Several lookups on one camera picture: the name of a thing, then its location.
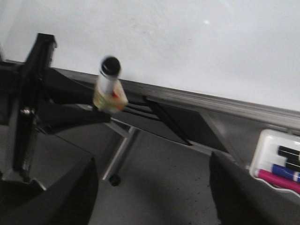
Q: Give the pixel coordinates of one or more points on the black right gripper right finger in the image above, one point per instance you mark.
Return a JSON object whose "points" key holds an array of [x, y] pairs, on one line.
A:
{"points": [[242, 200]]}

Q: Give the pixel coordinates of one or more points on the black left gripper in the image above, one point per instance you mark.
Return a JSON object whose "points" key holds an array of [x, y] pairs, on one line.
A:
{"points": [[22, 87]]}

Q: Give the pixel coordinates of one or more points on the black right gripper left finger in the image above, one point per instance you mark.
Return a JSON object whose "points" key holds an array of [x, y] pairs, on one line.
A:
{"points": [[68, 201]]}

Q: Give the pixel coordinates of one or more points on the black whiteboard marker with tape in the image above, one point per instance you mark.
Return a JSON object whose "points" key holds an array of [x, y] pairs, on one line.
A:
{"points": [[109, 94]]}

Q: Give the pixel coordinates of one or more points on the metal whiteboard stand leg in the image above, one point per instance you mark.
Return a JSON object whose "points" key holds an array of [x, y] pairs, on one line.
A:
{"points": [[119, 155]]}

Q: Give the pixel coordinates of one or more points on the blue capped marker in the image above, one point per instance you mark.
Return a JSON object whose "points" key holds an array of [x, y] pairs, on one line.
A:
{"points": [[285, 172]]}

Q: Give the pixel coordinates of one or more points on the white plastic marker tray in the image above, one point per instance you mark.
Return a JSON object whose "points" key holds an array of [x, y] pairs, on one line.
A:
{"points": [[266, 154]]}

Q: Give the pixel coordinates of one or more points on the pink marker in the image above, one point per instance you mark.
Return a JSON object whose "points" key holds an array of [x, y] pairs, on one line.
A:
{"points": [[278, 181]]}

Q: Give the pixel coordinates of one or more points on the black capped marker middle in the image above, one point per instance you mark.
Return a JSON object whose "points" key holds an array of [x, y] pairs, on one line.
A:
{"points": [[293, 164]]}

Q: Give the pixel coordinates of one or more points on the black capped marker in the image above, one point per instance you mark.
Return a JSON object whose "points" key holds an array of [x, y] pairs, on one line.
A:
{"points": [[293, 164], [288, 152]]}

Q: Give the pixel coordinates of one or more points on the black capped marker top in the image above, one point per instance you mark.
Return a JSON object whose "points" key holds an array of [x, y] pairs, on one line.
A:
{"points": [[288, 152]]}

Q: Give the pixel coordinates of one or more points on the white whiteboard with aluminium frame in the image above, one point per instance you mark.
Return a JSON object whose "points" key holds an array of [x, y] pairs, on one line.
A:
{"points": [[246, 51]]}

